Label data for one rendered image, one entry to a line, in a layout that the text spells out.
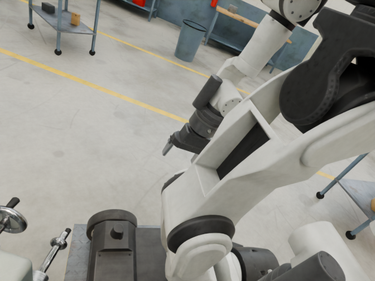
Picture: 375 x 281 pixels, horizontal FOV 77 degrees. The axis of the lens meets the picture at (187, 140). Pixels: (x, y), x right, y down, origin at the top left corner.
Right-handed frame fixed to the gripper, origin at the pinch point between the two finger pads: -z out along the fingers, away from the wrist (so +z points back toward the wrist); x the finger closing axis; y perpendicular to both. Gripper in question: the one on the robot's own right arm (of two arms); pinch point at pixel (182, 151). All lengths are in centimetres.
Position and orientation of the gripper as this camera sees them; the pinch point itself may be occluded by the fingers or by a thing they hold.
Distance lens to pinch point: 75.5
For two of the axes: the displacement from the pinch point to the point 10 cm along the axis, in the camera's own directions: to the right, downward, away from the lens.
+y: 1.6, 6.7, -7.3
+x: -8.4, -2.9, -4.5
